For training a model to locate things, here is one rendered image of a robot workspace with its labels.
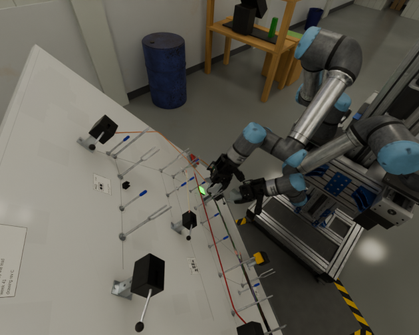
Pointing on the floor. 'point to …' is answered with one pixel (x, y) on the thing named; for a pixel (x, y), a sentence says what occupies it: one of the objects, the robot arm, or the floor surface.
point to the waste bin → (314, 14)
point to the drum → (165, 68)
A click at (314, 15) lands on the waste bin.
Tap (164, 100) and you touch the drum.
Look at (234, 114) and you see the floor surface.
